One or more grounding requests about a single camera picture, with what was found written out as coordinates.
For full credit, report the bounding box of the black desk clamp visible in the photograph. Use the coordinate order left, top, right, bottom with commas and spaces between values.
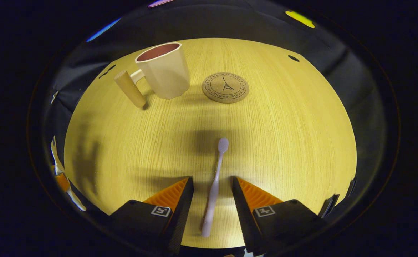
318, 194, 340, 219
346, 177, 358, 197

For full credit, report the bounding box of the round cork coaster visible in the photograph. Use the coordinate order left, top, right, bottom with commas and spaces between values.
202, 72, 250, 104

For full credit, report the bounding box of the pale pink toothbrush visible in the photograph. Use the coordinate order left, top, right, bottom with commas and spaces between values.
201, 138, 229, 238

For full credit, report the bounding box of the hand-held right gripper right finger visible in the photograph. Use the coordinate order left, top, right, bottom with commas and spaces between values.
231, 176, 325, 255

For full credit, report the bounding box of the cream cup with wooden handle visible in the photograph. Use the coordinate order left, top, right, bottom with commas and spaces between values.
114, 42, 191, 109

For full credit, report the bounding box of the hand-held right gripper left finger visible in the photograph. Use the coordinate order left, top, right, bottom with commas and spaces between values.
109, 177, 194, 255

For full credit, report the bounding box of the white toothpaste tube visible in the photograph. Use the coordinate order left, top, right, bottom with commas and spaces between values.
50, 136, 87, 212

